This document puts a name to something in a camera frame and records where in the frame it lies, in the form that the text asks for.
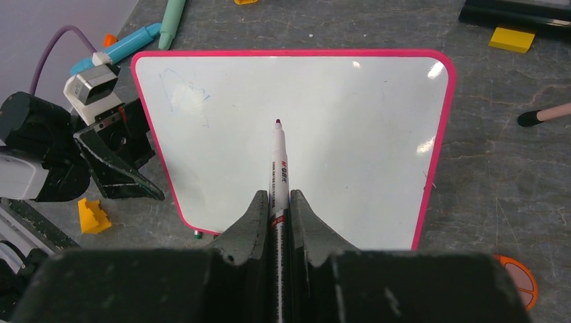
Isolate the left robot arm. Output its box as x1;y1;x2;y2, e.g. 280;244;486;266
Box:
1;92;164;202

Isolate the pink framed whiteboard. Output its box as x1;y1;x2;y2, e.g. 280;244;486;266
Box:
131;48;457;250

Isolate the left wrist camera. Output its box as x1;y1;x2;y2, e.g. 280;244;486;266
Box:
63;52;123;126

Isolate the orange wedge block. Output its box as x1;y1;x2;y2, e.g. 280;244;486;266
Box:
77;198;112;234

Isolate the yellow oval toy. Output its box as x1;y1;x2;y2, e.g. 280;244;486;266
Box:
234;0;258;5

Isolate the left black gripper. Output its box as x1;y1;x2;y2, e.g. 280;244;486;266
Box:
73;98;165;201

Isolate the yellow block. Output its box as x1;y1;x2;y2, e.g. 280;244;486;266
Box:
488;27;535;54

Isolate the orange semicircle toy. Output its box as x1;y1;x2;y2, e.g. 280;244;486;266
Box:
494;254;539;311

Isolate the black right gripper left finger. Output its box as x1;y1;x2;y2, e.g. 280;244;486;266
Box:
13;190;269;322

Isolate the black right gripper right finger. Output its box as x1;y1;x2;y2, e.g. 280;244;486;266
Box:
290;190;530;322

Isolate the magenta whiteboard marker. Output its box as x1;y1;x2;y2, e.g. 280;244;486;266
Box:
269;119;291;322

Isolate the pink tripod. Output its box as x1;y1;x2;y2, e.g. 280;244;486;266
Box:
517;103;571;127

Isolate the blue toy crayon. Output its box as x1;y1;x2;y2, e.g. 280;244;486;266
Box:
69;23;162;75

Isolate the mint green toy stick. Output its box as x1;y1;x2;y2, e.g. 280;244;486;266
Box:
158;0;187;50

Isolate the orange small toy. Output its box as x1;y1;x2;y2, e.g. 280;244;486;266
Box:
103;34;118;48

